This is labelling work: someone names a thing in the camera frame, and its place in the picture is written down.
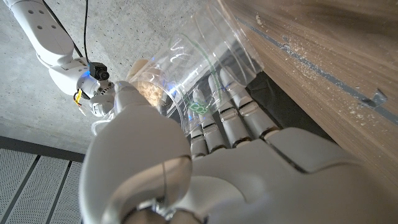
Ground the grey perforated metal panel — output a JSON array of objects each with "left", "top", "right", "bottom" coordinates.
[{"left": 0, "top": 135, "right": 86, "bottom": 224}]

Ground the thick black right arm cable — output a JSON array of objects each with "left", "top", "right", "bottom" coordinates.
[{"left": 41, "top": 0, "right": 85, "bottom": 59}]

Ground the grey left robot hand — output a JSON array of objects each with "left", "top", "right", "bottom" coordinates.
[{"left": 79, "top": 67, "right": 398, "bottom": 224}]

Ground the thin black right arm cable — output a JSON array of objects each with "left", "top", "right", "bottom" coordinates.
[{"left": 83, "top": 0, "right": 90, "bottom": 63}]

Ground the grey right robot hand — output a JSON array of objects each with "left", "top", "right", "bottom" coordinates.
[{"left": 89, "top": 81, "right": 116, "bottom": 118}]

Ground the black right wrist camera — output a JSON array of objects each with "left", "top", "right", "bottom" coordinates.
[{"left": 88, "top": 61, "right": 111, "bottom": 82}]

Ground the clear plastic cup with sugar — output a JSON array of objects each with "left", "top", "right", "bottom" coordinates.
[{"left": 91, "top": 58, "right": 166, "bottom": 138}]

